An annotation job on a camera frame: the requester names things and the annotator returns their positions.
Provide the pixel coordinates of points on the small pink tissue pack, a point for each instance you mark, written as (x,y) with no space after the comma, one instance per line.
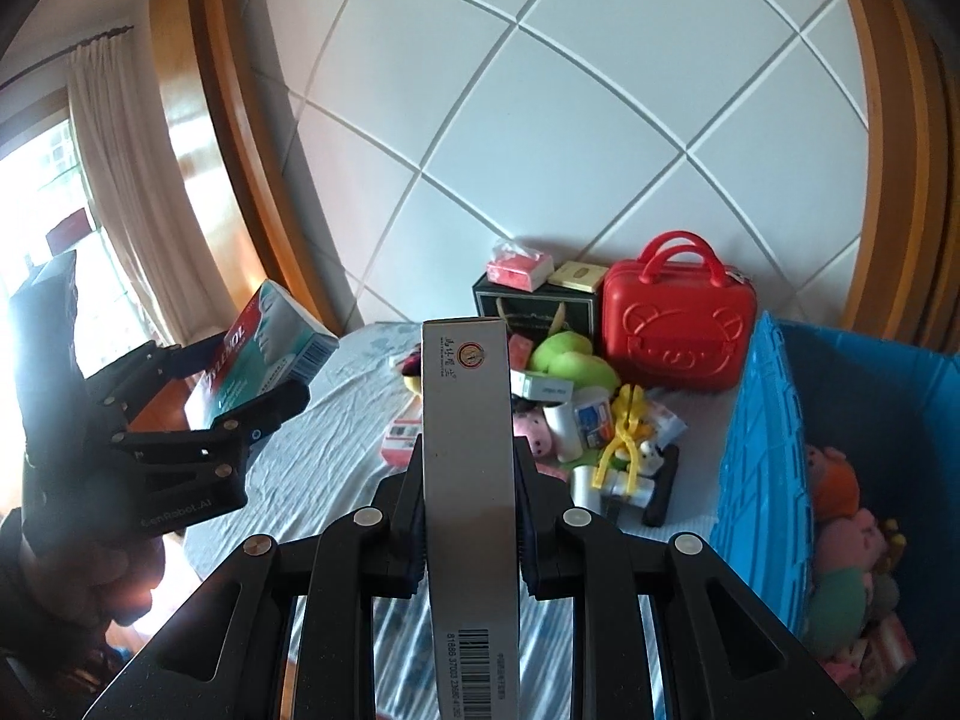
(515,266)

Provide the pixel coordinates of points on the dark red knit hat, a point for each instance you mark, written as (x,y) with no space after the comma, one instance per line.
(410,367)

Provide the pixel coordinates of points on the blue label floss pack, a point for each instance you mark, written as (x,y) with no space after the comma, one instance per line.
(591,410)

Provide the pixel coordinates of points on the orange dress pig plush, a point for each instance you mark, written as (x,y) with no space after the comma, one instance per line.
(833,483)

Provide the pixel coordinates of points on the black gift box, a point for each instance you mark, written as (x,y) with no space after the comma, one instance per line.
(532,314)

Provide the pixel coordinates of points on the yellow plastic clamp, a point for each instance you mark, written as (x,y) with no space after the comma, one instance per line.
(630,428)

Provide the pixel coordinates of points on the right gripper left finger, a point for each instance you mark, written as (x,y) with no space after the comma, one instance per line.
(281,621)

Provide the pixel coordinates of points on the white lint roller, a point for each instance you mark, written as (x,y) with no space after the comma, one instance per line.
(564,431)

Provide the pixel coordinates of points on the beige curtain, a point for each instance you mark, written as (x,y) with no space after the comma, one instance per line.
(138,194)

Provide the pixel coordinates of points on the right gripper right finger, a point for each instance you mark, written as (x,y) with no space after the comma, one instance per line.
(660,628)

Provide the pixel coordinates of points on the person left hand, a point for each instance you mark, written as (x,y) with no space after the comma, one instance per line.
(91,585)

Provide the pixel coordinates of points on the long toothpaste box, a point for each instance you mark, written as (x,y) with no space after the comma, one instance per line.
(470,505)

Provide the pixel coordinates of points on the green dress pig plush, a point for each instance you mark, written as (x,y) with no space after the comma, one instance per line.
(847,550)

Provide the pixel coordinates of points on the yellow flat box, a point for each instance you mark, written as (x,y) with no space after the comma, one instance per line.
(579,276)

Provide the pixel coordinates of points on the tylenol cold box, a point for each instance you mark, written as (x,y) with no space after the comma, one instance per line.
(273,340)

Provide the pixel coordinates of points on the blue plastic storage crate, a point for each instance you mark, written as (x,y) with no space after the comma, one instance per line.
(892,409)

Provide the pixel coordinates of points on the pink barcode tissue pack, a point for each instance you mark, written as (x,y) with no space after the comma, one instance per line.
(399,439)

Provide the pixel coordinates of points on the red bear mini suitcase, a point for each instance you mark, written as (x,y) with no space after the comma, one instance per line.
(677,316)

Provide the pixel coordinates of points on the pink flower tissue pack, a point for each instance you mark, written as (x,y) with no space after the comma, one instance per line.
(872,666)

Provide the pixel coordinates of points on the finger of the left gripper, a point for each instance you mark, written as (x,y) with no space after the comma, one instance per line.
(256,420)
(174,365)

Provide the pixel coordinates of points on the white duck toy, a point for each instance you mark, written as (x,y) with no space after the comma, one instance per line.
(651,459)

